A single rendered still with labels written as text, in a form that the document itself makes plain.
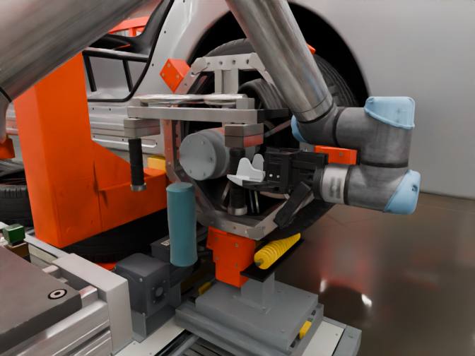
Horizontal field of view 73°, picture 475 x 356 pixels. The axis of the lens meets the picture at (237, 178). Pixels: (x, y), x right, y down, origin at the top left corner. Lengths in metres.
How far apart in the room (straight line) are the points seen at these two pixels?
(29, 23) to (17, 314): 0.25
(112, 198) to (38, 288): 0.91
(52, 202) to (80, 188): 0.09
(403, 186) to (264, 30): 0.32
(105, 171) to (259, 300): 0.75
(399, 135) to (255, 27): 0.27
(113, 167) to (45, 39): 1.08
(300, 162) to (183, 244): 0.54
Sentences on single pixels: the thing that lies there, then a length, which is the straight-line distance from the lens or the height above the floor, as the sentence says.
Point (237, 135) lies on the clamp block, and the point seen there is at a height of 0.93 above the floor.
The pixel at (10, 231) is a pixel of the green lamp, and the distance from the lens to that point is 1.06.
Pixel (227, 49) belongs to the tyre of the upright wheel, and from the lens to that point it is 1.07.
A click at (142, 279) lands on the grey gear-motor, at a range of 1.21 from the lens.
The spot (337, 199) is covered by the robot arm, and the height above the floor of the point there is 0.83.
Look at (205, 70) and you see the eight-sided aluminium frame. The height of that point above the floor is 1.08.
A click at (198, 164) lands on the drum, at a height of 0.83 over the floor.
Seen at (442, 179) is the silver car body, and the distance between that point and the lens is 1.02.
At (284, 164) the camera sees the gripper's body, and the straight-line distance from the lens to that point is 0.61.
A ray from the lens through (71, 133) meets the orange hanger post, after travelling 1.17.
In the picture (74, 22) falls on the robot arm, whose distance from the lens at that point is 0.23.
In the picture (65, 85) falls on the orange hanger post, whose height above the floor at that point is 1.04.
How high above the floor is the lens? 1.01
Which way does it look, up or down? 14 degrees down
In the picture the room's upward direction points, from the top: straight up
